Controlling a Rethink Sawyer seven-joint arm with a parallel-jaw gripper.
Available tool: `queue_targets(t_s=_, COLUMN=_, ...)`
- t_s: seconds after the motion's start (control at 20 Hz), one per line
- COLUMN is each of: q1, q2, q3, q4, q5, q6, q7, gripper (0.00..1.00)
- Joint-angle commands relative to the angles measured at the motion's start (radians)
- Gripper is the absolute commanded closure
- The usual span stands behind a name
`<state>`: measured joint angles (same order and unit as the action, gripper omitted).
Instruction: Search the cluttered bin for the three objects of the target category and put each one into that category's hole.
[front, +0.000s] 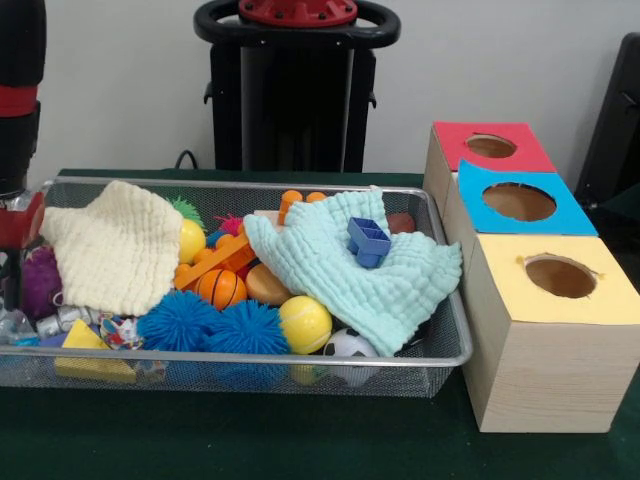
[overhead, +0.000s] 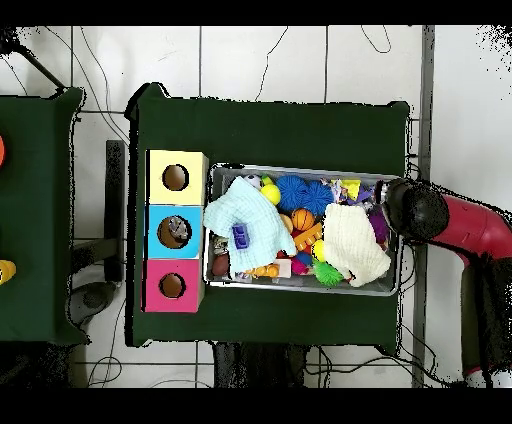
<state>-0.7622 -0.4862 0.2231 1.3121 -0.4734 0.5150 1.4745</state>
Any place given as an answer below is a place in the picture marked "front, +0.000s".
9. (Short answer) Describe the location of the blue plastic building block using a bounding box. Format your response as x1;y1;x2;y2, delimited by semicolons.
346;216;394;270

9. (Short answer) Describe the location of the blue spiky rubber ball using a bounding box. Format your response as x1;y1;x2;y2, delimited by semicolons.
135;291;224;353
204;299;291;355

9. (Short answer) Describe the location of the small black-white soccer ball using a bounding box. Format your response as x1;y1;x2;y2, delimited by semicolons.
323;327;381;389

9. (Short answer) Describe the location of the cream waffle cloth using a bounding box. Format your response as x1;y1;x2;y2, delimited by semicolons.
42;179;185;317

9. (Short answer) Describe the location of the yellow wedge block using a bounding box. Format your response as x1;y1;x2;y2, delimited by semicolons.
53;319;137;385

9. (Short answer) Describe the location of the wooden box with three holes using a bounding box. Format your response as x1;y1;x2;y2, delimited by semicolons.
422;120;640;434

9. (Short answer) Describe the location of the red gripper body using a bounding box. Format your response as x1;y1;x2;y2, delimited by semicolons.
0;192;47;250

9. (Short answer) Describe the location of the silver wire mesh bin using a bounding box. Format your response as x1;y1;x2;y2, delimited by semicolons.
0;175;475;399

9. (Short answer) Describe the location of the mint green waffle cloth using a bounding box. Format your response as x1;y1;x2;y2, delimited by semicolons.
243;185;464;357

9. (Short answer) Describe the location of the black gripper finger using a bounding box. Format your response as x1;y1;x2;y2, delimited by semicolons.
2;248;25;314

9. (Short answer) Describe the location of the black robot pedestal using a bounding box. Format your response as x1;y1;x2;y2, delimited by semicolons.
193;0;402;174

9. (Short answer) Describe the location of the dark green table cloth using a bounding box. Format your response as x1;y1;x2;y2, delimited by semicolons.
587;197;640;251
0;168;640;480

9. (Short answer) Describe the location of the small orange basketball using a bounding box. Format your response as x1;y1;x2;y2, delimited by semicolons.
194;268;249;311

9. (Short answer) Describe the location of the purple knobbly rubber toy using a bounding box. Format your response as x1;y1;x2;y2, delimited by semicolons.
19;245;64;321

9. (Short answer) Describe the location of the black upright panel stand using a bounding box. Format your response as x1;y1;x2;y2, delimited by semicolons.
574;32;640;211

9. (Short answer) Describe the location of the yellow tennis ball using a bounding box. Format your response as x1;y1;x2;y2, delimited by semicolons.
278;295;334;355

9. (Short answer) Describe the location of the clear packet with blue print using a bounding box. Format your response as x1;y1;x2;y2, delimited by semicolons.
0;307;41;347

